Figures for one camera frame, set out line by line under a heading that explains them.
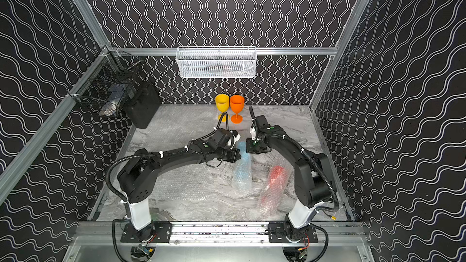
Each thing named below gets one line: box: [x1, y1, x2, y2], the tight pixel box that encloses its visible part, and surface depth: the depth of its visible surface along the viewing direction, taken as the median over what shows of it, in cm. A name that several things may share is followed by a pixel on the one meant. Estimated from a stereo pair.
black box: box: [124, 80, 162, 129], surface depth 108 cm
